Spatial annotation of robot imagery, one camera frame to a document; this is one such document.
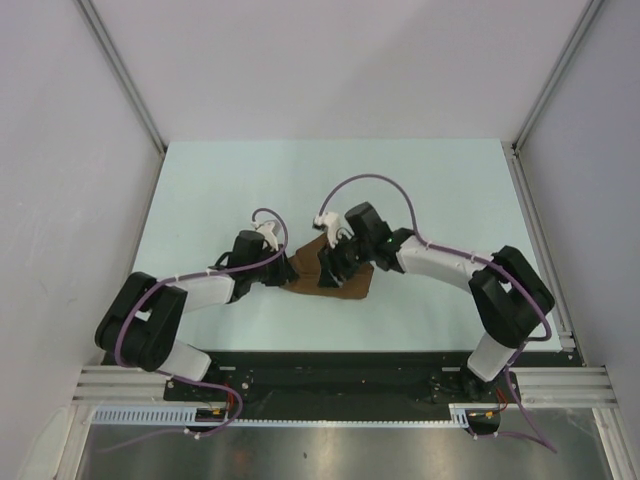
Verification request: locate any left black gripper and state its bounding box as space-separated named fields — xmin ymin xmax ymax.
xmin=248 ymin=244 xmax=299 ymax=287

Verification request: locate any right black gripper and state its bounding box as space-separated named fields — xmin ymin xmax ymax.
xmin=317 ymin=228 xmax=373 ymax=288

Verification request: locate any brown cloth napkin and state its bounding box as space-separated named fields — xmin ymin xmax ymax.
xmin=282 ymin=234 xmax=374 ymax=300

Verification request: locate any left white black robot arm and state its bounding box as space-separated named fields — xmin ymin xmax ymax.
xmin=94 ymin=227 xmax=298 ymax=400

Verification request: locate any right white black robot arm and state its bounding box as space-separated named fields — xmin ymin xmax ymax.
xmin=313 ymin=202 xmax=555 ymax=401

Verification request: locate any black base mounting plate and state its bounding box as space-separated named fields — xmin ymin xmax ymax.
xmin=102 ymin=349 xmax=584 ymax=409

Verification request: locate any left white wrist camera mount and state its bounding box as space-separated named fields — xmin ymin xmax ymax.
xmin=251 ymin=220 xmax=281 ymax=251

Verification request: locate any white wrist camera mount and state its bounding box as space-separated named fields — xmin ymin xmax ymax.
xmin=312 ymin=212 xmax=349 ymax=249
xmin=251 ymin=220 xmax=281 ymax=251

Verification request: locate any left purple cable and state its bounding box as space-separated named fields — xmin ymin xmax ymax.
xmin=97 ymin=207 xmax=292 ymax=454

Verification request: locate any purple cable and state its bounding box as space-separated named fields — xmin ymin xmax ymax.
xmin=319 ymin=173 xmax=559 ymax=454
xmin=97 ymin=207 xmax=292 ymax=454

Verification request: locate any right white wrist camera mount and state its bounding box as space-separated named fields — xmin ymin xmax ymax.
xmin=312 ymin=212 xmax=349 ymax=249

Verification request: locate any white slotted cable duct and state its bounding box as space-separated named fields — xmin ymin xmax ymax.
xmin=92 ymin=403 xmax=474 ymax=430

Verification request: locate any aluminium front rail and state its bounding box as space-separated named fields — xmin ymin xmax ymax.
xmin=72 ymin=366 xmax=618 ymax=409

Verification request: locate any aluminium rail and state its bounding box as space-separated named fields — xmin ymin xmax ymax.
xmin=72 ymin=366 xmax=618 ymax=409
xmin=502 ymin=142 xmax=578 ymax=352

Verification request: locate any right side aluminium rail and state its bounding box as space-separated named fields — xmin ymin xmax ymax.
xmin=502 ymin=142 xmax=578 ymax=352

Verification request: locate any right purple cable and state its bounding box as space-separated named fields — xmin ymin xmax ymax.
xmin=319 ymin=173 xmax=559 ymax=454

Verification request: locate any left aluminium corner post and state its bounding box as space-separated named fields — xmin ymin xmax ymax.
xmin=73 ymin=0 xmax=168 ymax=159

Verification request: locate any aluminium corner post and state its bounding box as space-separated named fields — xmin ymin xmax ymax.
xmin=73 ymin=0 xmax=168 ymax=159
xmin=509 ymin=0 xmax=609 ymax=154

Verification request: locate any right aluminium corner post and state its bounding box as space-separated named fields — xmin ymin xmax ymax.
xmin=509 ymin=0 xmax=609 ymax=154

